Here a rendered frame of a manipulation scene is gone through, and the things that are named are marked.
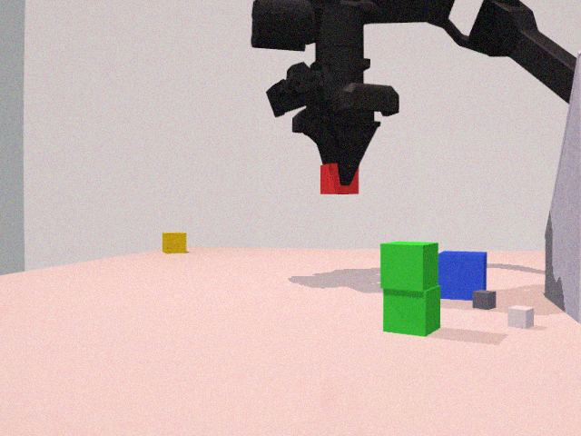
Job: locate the blue block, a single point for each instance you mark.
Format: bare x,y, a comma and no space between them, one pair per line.
461,273

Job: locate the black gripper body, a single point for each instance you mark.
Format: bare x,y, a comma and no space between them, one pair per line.
353,100

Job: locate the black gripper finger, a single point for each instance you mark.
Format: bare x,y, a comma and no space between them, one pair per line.
352,138
325,142

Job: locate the yellow cube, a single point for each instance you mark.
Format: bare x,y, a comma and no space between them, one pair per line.
174,243

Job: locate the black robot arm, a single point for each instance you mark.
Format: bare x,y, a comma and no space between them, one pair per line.
502,28

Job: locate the green block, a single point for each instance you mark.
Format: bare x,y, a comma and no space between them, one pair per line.
411,312
409,266

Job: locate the red block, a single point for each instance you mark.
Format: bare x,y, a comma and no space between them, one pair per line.
330,181

